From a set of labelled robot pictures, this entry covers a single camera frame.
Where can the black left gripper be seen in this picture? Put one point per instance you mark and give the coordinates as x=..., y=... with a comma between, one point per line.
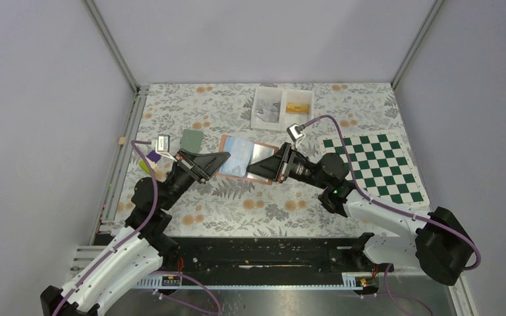
x=207, y=165

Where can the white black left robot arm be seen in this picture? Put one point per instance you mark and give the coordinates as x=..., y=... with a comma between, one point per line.
x=141, y=246

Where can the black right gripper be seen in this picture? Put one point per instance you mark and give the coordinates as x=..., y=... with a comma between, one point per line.
x=277, y=167

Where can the white two-compartment plastic bin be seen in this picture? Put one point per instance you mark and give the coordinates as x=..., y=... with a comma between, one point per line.
x=283, y=95

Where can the blue credit card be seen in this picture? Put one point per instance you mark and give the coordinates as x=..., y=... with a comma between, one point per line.
x=239, y=149

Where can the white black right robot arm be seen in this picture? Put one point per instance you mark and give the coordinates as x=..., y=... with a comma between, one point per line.
x=435, y=242

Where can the gold credit card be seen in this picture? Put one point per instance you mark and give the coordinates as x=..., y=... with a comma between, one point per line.
x=298, y=108

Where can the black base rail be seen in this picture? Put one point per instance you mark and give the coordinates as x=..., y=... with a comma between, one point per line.
x=271, y=262

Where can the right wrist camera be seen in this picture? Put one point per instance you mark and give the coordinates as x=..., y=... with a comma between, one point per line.
x=296, y=134

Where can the silver credit card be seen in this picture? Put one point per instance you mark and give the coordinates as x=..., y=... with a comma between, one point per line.
x=267, y=105

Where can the white VIP credit card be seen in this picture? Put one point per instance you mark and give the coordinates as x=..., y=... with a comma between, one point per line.
x=268, y=116

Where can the green white chessboard mat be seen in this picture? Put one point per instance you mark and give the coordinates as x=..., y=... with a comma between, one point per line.
x=382, y=165

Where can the floral tablecloth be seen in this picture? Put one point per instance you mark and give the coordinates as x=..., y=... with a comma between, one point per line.
x=226, y=207

